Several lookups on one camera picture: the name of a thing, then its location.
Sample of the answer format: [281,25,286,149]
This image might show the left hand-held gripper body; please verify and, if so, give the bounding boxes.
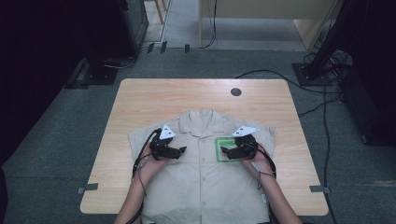
[148,124,177,161]

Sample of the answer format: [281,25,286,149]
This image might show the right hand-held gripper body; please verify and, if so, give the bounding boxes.
[232,125,260,161]

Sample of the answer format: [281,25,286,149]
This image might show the beige short-sleeved shirt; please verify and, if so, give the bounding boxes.
[128,108,276,224]

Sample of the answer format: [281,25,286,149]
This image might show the person's left hand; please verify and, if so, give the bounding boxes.
[136,146,171,180]

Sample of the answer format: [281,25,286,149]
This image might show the grey tape strip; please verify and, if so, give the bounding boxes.
[77,182,99,195]
[309,185,332,194]

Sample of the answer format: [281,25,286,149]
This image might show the black stand base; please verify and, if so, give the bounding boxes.
[291,62,333,87]
[64,57,120,90]

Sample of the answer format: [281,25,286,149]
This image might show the dark equipment box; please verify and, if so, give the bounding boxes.
[339,66,396,147]

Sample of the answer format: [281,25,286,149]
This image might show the wooden chair legs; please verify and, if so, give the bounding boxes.
[154,0,171,25]

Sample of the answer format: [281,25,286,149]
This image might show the black slanted stand column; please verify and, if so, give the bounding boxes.
[306,0,368,78]

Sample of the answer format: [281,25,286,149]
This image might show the black curtain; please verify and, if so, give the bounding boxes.
[0,0,125,164]

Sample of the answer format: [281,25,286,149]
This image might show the thin grey wrist cord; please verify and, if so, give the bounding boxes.
[136,157,149,198]
[250,161,276,190]

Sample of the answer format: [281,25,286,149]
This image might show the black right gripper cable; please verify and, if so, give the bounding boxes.
[256,143,278,224]

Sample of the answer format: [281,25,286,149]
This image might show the thin black floor cable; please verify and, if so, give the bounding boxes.
[321,83,339,224]

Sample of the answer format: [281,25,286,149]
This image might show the long black floor cable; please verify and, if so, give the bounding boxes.
[235,69,344,95]

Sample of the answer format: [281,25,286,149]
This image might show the short black floor cable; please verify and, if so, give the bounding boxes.
[298,96,344,119]

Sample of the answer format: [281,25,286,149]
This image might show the white floor cable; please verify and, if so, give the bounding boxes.
[104,46,150,70]

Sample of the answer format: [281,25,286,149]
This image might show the tangle of black cables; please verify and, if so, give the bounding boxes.
[303,49,354,82]

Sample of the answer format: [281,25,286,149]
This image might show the black hanging cable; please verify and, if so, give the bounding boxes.
[199,0,218,49]

